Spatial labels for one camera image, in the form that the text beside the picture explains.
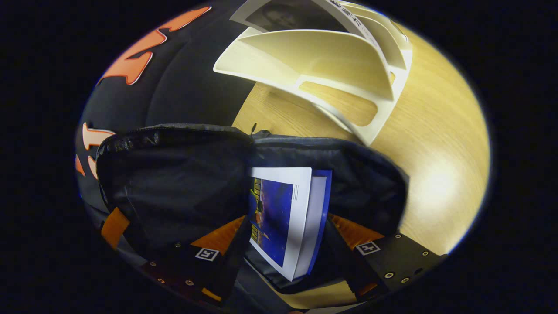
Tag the blue cover book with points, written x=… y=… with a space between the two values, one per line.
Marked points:
x=274 y=209

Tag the white bookshelf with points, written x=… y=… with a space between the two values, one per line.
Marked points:
x=322 y=56

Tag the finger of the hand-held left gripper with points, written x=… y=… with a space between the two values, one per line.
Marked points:
x=114 y=227

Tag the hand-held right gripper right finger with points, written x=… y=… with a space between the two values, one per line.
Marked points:
x=344 y=261

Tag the black schoolbag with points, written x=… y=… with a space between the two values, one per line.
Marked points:
x=174 y=183

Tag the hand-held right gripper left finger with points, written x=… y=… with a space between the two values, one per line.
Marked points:
x=231 y=261

